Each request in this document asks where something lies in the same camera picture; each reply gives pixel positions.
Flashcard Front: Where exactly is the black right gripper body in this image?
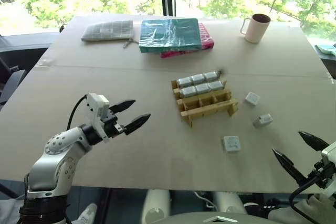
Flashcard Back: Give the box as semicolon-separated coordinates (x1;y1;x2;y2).
299;159;329;189

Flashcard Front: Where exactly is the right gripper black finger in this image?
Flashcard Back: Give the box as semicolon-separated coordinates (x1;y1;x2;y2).
271;148;307;185
297;130;330;153

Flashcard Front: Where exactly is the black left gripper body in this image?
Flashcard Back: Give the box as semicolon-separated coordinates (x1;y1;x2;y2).
101;107;125;140

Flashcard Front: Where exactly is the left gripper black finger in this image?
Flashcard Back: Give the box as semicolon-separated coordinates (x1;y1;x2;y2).
109;99;137;115
123;113;152;135

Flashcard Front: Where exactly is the wooden slotted rack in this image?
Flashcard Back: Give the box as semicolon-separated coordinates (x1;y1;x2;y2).
171;76;239;128

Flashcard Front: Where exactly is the white rounded robot leg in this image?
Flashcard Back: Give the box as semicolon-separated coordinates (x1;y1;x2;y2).
141;189;172;224
211;190;248;216

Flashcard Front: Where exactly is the dark side desk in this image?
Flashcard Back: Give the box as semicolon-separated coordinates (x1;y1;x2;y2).
309;37;336;81

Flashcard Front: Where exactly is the teal plastic-wrapped book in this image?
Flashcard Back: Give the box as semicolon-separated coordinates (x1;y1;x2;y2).
138;18;203;54

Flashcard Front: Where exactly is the white shoe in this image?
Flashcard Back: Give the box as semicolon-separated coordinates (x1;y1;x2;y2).
77;202;98;224

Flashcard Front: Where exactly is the grey robot torso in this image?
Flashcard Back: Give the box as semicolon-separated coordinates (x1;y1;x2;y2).
156;212;271;224

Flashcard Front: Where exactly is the teal tray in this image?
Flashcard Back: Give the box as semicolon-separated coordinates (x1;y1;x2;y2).
314;42;336;57

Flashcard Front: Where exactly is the pink book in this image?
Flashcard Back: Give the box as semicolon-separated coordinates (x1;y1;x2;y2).
160;22;215;59

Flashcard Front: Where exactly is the black office chair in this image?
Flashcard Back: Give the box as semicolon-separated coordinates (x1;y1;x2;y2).
0;34;27;105

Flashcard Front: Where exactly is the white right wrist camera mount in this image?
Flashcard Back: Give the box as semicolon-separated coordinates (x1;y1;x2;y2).
319;141;336;199

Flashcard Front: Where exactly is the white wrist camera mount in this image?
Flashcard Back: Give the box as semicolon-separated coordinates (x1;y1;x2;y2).
319;141;336;199
86;92;111;144

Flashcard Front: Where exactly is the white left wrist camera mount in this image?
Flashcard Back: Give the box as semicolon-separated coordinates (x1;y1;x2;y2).
86;92;111;144

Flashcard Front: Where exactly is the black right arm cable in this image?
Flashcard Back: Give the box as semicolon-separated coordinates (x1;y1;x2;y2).
288;176;320;224

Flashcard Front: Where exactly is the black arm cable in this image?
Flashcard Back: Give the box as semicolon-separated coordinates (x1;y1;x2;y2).
66;94;89;131
288;176;320;224

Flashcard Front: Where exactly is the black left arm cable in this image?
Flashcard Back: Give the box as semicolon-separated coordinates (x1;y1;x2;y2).
66;94;89;131

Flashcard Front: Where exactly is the grey checked drawstring pouch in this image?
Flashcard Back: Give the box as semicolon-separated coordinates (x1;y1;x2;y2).
80;19;139;49

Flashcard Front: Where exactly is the white cable under table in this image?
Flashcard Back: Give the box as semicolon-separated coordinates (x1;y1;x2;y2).
193;191;219;209

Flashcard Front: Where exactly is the beige mug with handle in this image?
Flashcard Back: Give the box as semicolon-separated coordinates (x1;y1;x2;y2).
239;13;271;44

